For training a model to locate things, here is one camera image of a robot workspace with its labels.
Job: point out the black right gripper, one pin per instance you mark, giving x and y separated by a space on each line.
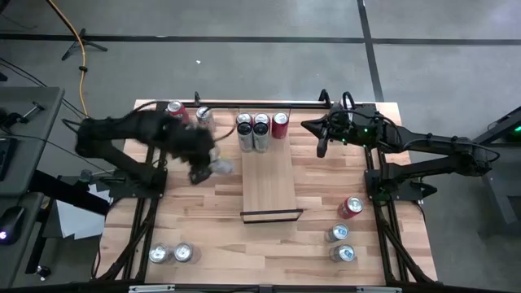
358 124

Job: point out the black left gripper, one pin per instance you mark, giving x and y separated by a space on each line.
191 142

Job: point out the red soda can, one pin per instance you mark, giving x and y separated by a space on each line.
280 128

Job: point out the red Star Wars Coca-Cola can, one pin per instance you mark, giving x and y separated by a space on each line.
261 118

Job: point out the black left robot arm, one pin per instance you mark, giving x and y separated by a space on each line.
122 126

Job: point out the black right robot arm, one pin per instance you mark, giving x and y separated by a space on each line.
447 146

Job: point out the red beverage can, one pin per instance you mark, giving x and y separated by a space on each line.
351 205

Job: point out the silver beverage can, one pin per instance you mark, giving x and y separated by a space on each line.
158 253
183 252

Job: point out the silver Diet Coke can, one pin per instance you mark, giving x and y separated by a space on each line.
203 114

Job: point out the red Fanta can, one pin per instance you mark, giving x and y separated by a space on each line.
177 108

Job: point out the silver can with blue tab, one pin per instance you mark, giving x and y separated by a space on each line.
345 253
338 233

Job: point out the white paper sheets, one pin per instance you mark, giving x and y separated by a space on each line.
77 219

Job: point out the black support beam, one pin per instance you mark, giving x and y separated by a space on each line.
69 195

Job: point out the grey desk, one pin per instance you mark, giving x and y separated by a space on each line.
40 122

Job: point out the black tripod stand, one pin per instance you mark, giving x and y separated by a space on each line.
82 40

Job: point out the black clamp tool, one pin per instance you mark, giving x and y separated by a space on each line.
32 110

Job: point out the black caster knob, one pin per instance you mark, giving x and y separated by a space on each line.
42 270

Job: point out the dark grey equipment stand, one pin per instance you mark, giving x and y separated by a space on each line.
500 203

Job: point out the black computer mouse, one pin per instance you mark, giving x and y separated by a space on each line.
12 221

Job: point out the black keyboard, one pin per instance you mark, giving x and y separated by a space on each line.
6 158

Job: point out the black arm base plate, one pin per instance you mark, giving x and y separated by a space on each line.
156 189
407 191

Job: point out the wooden shelf with black frame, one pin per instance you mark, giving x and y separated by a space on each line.
268 183

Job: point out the silver metal bracket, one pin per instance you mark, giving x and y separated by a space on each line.
378 289
152 289

